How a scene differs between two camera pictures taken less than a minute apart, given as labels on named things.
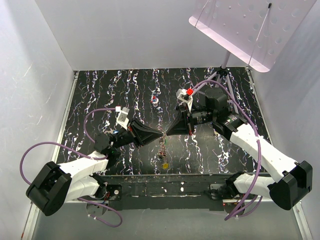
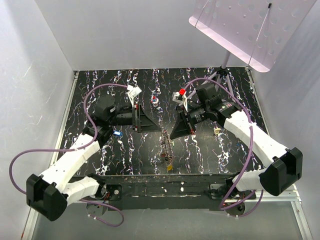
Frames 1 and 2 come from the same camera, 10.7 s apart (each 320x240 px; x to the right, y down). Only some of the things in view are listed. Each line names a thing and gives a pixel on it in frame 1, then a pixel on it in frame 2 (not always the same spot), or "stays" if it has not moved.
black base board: [165, 192] stays
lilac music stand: [256, 31] stays
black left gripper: [143, 135] -> [141, 122]
